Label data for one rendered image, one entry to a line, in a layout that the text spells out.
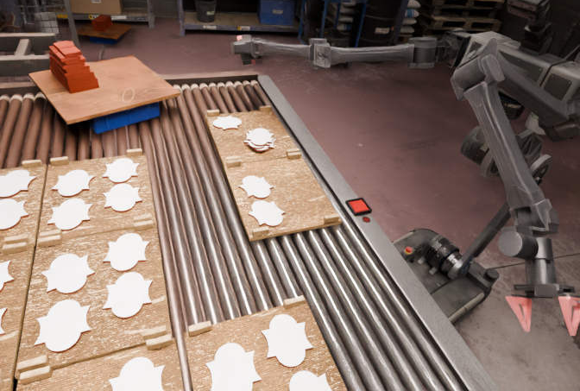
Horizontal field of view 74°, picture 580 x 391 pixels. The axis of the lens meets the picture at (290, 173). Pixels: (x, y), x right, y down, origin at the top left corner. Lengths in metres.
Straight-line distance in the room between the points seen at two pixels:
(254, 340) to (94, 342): 0.40
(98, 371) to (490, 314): 2.16
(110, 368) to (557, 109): 1.34
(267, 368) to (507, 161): 0.77
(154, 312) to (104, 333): 0.13
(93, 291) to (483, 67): 1.18
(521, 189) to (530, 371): 1.67
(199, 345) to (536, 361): 1.98
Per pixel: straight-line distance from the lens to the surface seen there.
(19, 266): 1.38
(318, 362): 1.10
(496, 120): 1.05
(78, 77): 1.96
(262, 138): 1.71
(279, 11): 5.95
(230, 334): 1.12
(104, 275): 1.27
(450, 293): 2.33
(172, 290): 1.22
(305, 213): 1.42
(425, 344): 1.24
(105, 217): 1.44
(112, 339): 1.15
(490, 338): 2.59
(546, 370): 2.66
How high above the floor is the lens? 1.91
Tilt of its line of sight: 38 degrees down
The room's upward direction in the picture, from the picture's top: 8 degrees clockwise
